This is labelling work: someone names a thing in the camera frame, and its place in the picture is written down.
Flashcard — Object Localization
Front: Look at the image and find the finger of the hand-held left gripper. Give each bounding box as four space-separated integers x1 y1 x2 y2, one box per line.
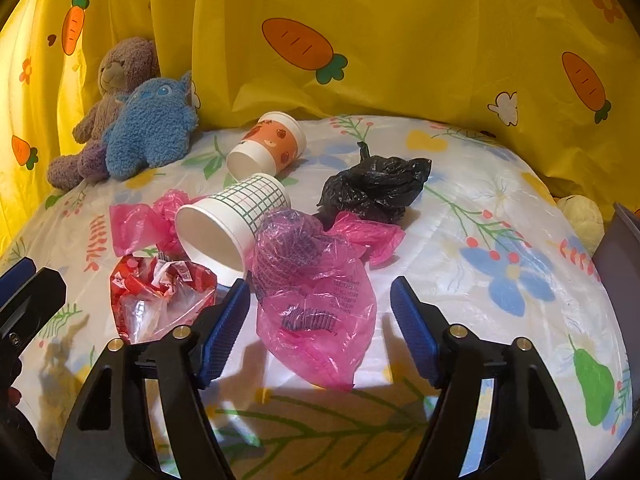
0 267 67 353
0 257 37 302

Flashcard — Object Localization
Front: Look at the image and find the red and white plastic wrapper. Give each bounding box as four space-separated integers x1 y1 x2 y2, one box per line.
110 252 219 346

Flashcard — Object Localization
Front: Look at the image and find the grey plastic bin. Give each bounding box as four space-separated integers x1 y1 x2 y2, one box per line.
592 202 640 291

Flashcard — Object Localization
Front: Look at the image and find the white grid paper cup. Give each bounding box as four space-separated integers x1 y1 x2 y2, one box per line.
175 172 292 288

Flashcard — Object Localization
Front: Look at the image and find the plain pink plastic bag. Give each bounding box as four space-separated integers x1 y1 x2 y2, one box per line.
109 189 201 258

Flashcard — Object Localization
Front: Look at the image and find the floral plastic table cover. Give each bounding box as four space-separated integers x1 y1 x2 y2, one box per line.
0 115 633 480

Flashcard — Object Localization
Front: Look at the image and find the yellow carrot print curtain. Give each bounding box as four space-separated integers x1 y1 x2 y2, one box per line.
0 0 640 223

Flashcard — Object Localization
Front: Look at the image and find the black plastic bag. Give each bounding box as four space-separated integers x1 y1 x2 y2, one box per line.
316 141 432 228

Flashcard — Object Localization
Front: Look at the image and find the translucent pink printed plastic bag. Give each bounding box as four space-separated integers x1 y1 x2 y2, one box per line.
245 207 407 392

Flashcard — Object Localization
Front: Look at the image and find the pale yellow plush toy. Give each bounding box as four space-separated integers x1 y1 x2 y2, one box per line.
556 194 606 256

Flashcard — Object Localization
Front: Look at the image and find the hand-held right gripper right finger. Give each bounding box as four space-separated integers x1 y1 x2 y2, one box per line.
390 276 586 480

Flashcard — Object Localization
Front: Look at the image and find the brown teddy bear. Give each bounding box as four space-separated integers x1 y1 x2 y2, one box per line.
47 37 161 191

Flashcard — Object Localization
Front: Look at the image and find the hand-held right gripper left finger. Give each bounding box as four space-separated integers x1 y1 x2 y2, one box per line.
52 277 251 480

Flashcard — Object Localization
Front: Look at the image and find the orange printed paper cup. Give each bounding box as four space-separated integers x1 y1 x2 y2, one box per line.
226 111 307 180

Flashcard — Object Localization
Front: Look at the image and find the blue plush toy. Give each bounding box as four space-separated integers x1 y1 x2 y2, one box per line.
102 71 201 182

